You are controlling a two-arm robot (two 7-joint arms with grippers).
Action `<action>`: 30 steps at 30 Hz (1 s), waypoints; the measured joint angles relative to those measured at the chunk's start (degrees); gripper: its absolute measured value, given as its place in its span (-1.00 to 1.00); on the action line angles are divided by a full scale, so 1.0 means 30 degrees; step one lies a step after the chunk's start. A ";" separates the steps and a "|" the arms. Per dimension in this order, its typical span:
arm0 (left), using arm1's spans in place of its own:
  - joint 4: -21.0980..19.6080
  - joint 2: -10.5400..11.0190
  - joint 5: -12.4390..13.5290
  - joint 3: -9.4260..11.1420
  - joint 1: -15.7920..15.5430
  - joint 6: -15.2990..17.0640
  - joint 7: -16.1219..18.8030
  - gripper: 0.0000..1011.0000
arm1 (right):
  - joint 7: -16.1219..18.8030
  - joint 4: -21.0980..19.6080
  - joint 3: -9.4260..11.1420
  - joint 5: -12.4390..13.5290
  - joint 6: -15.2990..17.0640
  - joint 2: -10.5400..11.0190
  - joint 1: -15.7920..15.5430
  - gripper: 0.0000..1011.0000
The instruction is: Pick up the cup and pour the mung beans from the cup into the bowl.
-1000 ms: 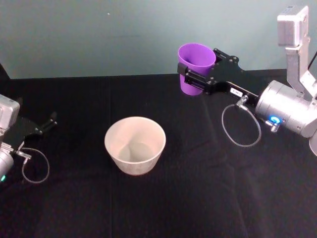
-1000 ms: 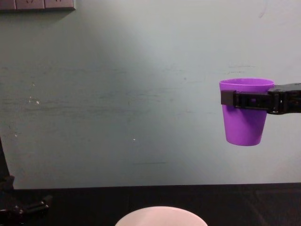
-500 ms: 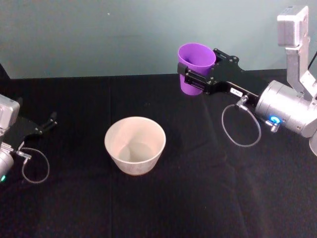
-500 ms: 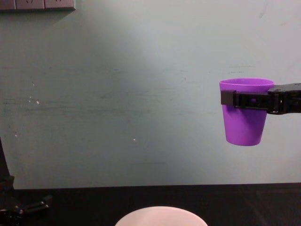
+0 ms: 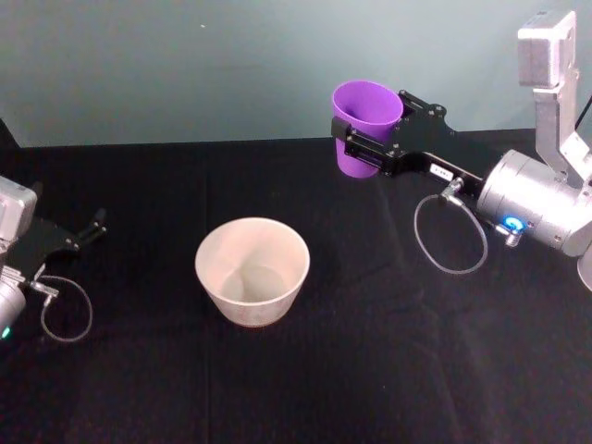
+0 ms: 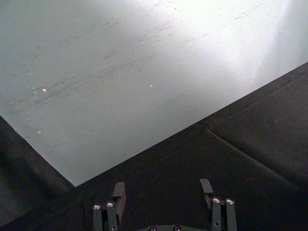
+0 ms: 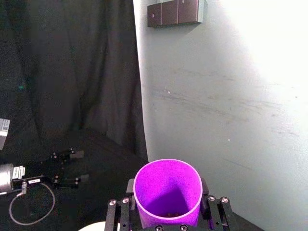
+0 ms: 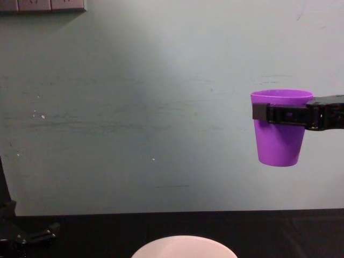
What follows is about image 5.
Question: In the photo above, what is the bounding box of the purple plastic cup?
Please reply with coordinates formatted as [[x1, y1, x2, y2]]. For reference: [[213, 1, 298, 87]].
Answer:
[[330, 80, 405, 179]]

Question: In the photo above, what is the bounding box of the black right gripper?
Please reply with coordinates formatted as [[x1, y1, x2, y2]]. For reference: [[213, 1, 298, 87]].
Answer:
[[330, 89, 487, 198]]

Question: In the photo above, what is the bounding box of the thin left gripper cable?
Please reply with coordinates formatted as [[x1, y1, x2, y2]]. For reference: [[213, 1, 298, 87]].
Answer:
[[29, 274, 94, 344]]

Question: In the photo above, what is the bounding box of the white plastic cup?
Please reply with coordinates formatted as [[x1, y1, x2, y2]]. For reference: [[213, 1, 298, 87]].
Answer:
[[194, 216, 311, 330]]

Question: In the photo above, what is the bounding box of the black table cloth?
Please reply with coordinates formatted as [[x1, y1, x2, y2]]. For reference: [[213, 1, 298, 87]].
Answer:
[[0, 125, 592, 444]]

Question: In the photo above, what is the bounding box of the thin gripper cable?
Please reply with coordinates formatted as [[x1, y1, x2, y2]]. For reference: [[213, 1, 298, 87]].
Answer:
[[413, 177, 524, 275], [29, 274, 94, 344]]

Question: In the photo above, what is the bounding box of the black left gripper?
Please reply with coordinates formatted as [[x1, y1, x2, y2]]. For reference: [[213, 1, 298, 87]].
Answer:
[[26, 207, 109, 284]]

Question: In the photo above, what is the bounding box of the thin right gripper cable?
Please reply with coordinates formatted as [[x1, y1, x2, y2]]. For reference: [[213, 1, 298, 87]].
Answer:
[[413, 177, 524, 275]]

